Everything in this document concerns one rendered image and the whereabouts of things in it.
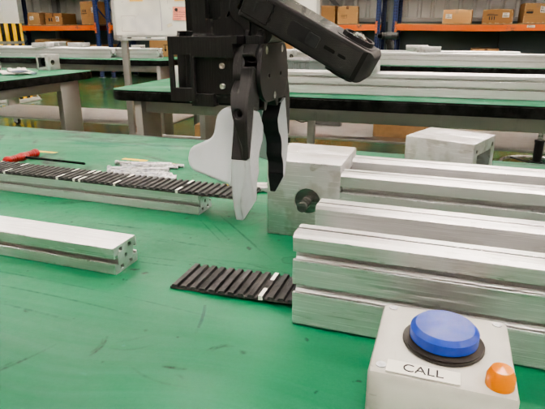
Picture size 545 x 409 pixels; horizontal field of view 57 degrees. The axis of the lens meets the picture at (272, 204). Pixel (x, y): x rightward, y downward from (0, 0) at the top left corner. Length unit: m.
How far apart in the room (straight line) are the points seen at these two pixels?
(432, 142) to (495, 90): 1.30
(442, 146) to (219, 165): 0.41
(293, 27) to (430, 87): 1.64
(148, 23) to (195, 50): 3.39
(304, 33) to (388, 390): 0.26
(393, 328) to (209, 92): 0.23
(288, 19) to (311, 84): 1.67
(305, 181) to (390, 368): 0.33
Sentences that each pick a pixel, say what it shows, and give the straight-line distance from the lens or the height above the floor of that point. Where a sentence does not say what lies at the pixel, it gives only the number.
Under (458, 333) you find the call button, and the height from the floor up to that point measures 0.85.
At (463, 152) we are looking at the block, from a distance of 0.74.
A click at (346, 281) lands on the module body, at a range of 0.42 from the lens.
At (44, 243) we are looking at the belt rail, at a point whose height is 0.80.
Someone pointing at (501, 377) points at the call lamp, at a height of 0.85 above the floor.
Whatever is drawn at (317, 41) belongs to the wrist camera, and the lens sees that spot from 0.40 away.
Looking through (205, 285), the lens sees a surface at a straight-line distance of 0.50.
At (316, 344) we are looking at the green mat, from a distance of 0.43.
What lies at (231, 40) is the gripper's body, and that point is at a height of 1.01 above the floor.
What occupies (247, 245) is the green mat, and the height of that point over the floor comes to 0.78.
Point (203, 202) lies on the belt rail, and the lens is 0.71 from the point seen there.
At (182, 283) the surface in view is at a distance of 0.52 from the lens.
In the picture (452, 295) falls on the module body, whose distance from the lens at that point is 0.41.
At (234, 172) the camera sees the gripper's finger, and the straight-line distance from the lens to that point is 0.41.
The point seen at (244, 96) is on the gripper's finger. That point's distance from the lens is 0.39.
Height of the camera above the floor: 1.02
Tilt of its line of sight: 19 degrees down
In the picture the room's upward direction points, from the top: straight up
